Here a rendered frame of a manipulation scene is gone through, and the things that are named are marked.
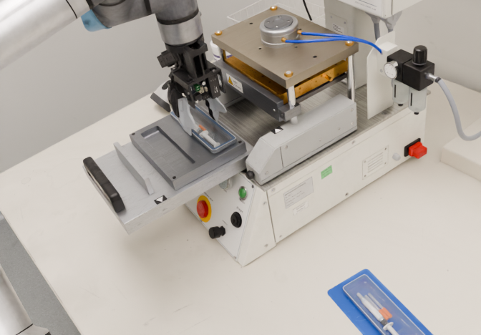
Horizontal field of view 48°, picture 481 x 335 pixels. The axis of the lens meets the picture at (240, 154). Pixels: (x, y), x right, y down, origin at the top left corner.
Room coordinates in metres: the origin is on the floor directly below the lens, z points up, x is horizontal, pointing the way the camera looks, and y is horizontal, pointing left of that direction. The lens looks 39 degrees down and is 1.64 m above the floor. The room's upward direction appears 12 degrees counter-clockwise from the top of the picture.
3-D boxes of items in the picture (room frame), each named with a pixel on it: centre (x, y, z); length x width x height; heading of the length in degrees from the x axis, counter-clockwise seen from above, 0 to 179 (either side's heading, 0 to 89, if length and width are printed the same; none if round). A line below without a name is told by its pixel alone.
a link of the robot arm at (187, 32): (0.89, 0.05, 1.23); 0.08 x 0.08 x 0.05
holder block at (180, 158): (0.88, 0.10, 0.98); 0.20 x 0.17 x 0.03; 26
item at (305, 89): (0.99, -0.13, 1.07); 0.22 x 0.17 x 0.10; 26
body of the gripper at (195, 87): (0.88, 0.05, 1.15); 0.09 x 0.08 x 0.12; 26
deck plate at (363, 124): (1.01, -0.16, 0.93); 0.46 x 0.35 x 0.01; 116
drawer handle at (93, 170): (0.80, 0.27, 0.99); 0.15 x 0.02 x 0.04; 26
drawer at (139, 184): (0.86, 0.15, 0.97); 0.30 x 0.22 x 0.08; 116
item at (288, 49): (1.00, -0.17, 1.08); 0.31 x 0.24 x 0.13; 26
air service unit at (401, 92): (0.86, -0.34, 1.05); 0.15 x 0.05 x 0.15; 26
